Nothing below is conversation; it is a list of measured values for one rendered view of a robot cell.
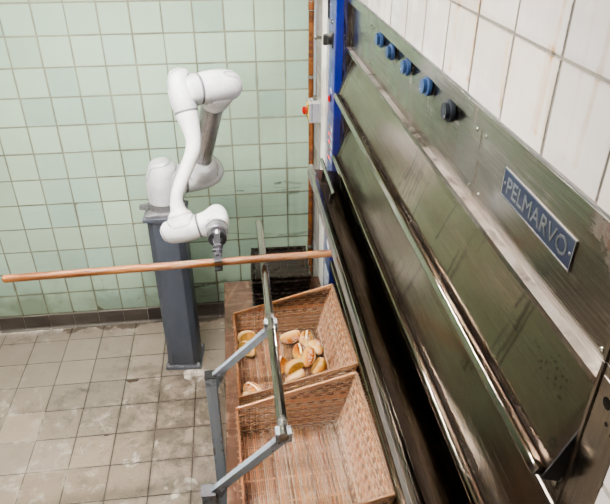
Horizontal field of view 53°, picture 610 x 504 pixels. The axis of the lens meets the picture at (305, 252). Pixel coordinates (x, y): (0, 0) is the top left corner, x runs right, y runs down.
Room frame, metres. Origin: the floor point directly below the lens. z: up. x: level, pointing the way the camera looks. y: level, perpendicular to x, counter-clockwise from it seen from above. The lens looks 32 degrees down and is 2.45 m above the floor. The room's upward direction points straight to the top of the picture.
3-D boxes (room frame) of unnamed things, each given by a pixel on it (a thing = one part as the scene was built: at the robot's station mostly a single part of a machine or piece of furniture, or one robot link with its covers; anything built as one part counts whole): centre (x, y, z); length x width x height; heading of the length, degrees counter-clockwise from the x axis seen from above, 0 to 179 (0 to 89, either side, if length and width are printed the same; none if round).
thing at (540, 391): (1.47, -0.27, 1.80); 1.79 x 0.11 x 0.19; 7
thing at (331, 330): (2.01, 0.06, 0.72); 0.56 x 0.49 x 0.28; 8
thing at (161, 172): (2.76, 0.70, 1.17); 0.18 x 0.16 x 0.22; 122
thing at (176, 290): (2.76, 0.71, 0.50); 0.21 x 0.21 x 1.00; 3
